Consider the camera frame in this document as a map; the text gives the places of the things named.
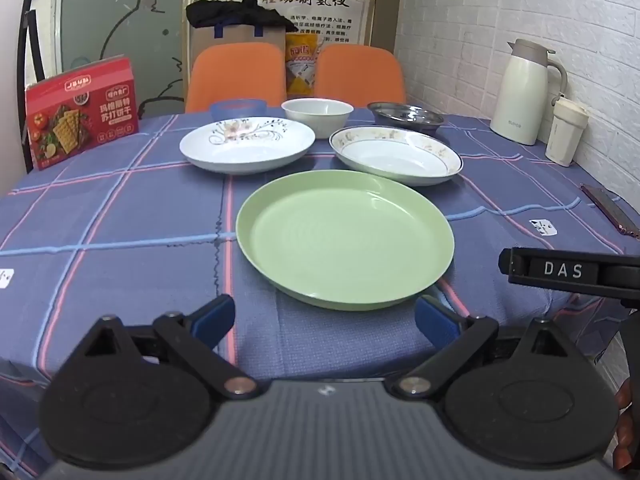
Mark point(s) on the person's right hand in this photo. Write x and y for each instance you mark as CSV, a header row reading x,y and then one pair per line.
x,y
627,410

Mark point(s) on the glass panel with cat drawing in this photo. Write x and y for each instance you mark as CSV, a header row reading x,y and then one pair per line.
x,y
100,20

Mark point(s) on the framed wall poster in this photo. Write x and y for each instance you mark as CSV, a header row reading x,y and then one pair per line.
x,y
325,5

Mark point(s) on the blue bowl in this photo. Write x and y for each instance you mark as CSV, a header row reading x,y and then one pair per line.
x,y
237,108

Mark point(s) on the green plate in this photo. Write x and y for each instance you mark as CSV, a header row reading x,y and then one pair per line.
x,y
345,240

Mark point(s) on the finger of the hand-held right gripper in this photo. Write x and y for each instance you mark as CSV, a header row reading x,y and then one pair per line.
x,y
512,266

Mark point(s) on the stainless steel bowl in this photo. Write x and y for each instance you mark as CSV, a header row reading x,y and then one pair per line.
x,y
405,115

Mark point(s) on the brown paper bag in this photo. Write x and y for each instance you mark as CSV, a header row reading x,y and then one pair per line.
x,y
235,35

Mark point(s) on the white cloth tag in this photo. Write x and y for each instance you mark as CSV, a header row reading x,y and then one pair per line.
x,y
6,278
542,227

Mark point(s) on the white floral plate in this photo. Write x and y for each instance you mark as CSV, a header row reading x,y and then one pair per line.
x,y
250,152

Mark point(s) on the white bowl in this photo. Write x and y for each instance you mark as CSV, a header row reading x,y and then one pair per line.
x,y
317,117

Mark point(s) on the orange chair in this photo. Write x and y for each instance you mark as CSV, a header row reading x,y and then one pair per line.
x,y
235,75
357,75

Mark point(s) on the blue plaid tablecloth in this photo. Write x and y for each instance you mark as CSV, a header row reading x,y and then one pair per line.
x,y
125,220

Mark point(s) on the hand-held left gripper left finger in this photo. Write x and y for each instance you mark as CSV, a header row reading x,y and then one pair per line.
x,y
215,317

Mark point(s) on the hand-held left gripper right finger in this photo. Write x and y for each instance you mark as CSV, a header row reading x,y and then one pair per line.
x,y
436,321

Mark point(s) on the red cracker box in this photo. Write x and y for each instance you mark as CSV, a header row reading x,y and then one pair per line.
x,y
80,115

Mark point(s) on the white gold-rimmed plate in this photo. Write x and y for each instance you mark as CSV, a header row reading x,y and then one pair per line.
x,y
395,160

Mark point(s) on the white tumbler cup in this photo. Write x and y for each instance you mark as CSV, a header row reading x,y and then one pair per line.
x,y
565,135

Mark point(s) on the white thermos jug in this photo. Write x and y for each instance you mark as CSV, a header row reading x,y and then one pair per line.
x,y
520,95

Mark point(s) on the dark red phone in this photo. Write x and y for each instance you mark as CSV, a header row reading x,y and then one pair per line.
x,y
610,210

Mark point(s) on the black cloth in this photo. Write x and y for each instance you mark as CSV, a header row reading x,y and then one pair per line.
x,y
235,12

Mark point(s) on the yellow snack packet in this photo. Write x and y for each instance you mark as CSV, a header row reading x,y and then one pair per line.
x,y
300,65

